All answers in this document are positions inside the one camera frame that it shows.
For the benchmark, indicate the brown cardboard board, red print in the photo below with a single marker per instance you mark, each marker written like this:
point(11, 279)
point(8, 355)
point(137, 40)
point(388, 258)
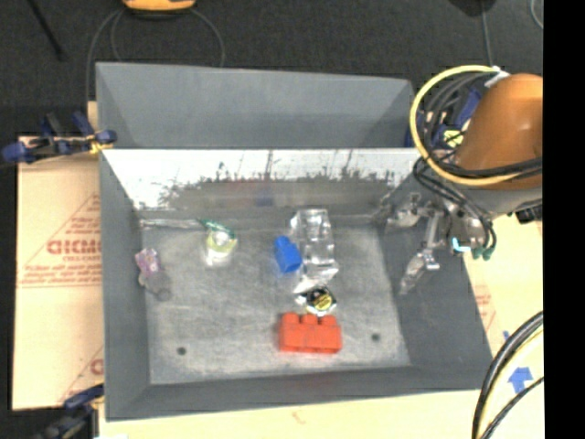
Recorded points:
point(55, 291)

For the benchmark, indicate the black and yellow round object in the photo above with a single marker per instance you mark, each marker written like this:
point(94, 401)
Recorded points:
point(320, 300)

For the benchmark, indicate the red toy building block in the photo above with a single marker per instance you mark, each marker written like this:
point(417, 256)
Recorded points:
point(311, 334)

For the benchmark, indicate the clear cup with yellow-green lid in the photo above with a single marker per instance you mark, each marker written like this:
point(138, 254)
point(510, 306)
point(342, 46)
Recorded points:
point(220, 244)

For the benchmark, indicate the black cylinder on white bracket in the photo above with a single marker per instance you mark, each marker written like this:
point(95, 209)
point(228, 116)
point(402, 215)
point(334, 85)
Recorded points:
point(530, 213)

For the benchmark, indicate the purple and grey small toy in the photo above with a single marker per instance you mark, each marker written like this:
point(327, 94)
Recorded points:
point(150, 265)

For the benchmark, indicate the clear glass object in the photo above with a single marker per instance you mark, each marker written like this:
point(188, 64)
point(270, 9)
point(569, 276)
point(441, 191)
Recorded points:
point(316, 240)

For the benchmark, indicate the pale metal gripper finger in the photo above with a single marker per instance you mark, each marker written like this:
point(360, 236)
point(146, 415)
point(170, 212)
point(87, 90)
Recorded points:
point(418, 270)
point(402, 215)

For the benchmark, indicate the grey metal bin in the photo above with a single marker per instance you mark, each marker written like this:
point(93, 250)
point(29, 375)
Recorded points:
point(237, 327)

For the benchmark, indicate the small blue block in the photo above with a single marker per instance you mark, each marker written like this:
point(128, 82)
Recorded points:
point(287, 254)

